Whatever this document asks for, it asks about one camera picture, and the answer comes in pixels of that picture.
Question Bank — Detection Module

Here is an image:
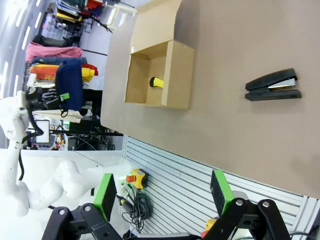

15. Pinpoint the pink garment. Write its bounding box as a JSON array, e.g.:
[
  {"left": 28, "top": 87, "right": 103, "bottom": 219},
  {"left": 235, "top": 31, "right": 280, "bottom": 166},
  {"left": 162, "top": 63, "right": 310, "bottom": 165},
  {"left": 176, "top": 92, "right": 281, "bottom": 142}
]
[{"left": 26, "top": 42, "right": 85, "bottom": 63}]

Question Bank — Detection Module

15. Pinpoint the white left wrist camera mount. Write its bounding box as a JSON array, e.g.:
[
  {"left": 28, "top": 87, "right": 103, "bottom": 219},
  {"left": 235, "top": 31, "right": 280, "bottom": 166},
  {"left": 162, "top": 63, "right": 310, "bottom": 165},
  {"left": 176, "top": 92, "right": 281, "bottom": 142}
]
[{"left": 26, "top": 73, "right": 38, "bottom": 88}]

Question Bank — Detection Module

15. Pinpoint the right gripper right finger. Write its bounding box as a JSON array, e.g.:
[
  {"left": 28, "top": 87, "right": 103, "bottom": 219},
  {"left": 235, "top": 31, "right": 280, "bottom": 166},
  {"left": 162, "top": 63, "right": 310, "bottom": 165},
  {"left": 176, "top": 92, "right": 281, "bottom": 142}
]
[{"left": 201, "top": 169, "right": 292, "bottom": 240}]

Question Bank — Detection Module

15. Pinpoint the yellow folded garment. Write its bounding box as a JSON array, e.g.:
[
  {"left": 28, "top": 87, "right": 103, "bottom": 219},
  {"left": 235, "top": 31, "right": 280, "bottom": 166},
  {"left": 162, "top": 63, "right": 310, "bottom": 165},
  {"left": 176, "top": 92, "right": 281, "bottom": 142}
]
[{"left": 79, "top": 63, "right": 100, "bottom": 83}]

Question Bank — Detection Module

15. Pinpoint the open brown cardboard box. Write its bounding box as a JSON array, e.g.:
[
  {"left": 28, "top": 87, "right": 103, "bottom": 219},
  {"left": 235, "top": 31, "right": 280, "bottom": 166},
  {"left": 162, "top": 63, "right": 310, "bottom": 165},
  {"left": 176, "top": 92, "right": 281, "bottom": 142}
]
[{"left": 124, "top": 0, "right": 195, "bottom": 110}]

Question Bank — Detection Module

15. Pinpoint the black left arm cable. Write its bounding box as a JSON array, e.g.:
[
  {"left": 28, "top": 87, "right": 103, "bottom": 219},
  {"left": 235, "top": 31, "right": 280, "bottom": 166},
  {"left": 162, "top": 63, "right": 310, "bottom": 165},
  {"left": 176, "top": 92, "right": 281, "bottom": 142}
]
[{"left": 17, "top": 104, "right": 43, "bottom": 181}]

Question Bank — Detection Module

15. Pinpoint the beige tote bag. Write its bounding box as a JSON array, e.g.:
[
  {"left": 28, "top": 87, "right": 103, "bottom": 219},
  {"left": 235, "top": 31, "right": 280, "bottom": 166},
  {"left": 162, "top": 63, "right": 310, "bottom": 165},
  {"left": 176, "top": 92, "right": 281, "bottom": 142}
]
[{"left": 33, "top": 108, "right": 83, "bottom": 123}]

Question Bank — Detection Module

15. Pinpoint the yellow emergency stop button box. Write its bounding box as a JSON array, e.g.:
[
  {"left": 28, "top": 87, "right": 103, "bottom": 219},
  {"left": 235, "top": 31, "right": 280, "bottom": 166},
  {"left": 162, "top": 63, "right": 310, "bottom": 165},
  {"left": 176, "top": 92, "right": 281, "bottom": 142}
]
[
  {"left": 201, "top": 216, "right": 219, "bottom": 238},
  {"left": 125, "top": 168, "right": 150, "bottom": 190}
]

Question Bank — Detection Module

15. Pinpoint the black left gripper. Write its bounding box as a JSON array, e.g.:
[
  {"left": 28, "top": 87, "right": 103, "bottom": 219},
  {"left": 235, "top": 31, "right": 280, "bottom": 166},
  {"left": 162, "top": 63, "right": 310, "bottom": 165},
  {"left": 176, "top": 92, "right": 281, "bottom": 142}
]
[{"left": 26, "top": 87, "right": 71, "bottom": 110}]

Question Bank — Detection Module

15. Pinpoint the white monitor screen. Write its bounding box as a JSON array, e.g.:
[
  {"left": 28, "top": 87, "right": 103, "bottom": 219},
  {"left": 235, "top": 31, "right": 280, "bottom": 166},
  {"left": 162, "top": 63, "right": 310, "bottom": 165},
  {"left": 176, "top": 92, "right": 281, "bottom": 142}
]
[{"left": 35, "top": 119, "right": 51, "bottom": 145}]

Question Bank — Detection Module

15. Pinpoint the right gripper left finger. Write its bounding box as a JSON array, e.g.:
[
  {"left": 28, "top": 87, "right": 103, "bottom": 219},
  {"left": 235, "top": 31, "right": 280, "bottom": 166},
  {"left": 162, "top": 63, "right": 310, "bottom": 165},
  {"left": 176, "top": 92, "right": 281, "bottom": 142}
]
[{"left": 41, "top": 173, "right": 123, "bottom": 240}]

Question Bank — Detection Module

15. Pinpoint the white plastic stool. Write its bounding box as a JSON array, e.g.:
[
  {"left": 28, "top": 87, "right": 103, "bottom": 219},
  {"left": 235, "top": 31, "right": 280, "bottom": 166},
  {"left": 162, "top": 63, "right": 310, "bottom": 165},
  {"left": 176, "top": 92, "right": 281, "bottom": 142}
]
[{"left": 106, "top": 0, "right": 138, "bottom": 33}]

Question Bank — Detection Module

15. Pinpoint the black coiled cable bundle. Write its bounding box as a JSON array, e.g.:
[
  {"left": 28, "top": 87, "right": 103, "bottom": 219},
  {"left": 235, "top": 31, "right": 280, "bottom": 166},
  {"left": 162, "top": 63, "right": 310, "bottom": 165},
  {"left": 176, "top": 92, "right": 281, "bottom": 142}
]
[{"left": 116, "top": 186, "right": 154, "bottom": 235}]

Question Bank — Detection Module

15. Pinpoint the black stapler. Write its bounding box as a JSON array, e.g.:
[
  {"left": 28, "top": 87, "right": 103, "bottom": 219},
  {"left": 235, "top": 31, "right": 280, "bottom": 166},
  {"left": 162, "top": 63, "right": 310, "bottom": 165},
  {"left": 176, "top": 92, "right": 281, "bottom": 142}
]
[{"left": 244, "top": 68, "right": 303, "bottom": 102}]

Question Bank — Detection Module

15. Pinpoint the yellow and black cylinder tool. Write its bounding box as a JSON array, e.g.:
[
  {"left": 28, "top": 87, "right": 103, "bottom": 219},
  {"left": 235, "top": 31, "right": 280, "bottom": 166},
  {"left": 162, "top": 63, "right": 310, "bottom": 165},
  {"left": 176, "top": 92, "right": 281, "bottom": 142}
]
[{"left": 149, "top": 76, "right": 165, "bottom": 89}]

